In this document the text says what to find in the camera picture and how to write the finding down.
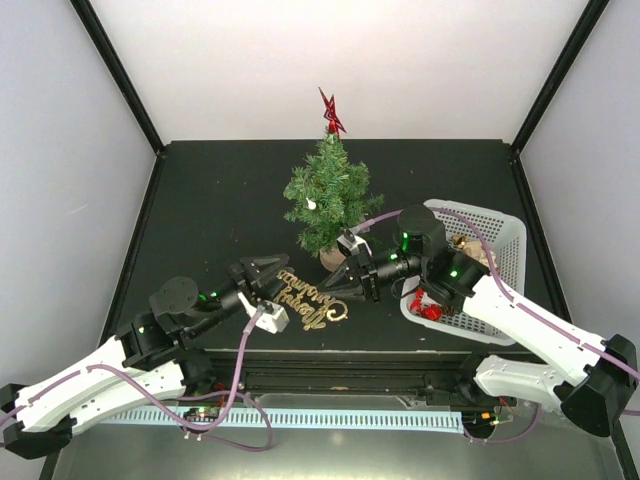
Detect right black frame post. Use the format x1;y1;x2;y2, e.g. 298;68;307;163
511;0;610;155

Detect controller circuit board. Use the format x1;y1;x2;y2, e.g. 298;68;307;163
183;406;220;423
462;407;515;427

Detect wooden ornament pieces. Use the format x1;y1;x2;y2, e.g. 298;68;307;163
462;240;497;268

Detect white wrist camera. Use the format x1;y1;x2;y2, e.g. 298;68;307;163
238;293;289;334
337;229;372;258

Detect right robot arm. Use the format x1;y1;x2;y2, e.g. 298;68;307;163
317;205;639;437

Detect black frame post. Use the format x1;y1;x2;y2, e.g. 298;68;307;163
70;0;165;154
511;0;610;155

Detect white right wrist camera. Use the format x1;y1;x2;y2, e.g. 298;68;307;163
337;229;372;258

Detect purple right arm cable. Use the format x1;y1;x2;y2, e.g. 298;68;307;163
349;206;640;417

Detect red star ornament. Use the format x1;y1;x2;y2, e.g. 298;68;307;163
318;87;346;140

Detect gold merry christmas sign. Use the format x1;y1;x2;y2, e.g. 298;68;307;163
273;268;349;331

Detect left black frame post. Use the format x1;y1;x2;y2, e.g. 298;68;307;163
70;0;165;154

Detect red gift ornament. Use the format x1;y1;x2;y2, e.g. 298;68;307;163
409;288;443;322

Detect white perforated plastic basket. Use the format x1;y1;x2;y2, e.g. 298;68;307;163
399;199;527;346

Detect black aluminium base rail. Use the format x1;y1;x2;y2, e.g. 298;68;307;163
179;349;501;406

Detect white slotted cable duct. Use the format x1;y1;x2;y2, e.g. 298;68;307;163
99;405;465;435

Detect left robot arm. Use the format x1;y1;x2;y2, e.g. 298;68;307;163
1;254;289;459

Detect left controller circuit board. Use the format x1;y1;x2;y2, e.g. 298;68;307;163
183;406;220;423

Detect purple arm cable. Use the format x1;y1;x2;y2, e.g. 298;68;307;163
0;309;275;453
349;206;640;417

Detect right controller circuit board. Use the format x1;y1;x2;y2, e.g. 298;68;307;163
462;407;515;427

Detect gold bell ornament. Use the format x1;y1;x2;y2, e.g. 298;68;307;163
451;235;468;249

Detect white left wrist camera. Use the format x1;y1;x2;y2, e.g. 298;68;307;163
238;293;289;334

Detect round wooden tree base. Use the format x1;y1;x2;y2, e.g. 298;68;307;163
319;247;346;272

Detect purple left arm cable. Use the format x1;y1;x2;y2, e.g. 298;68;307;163
0;309;275;453

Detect small green christmas tree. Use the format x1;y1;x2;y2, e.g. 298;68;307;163
283;131;384;257

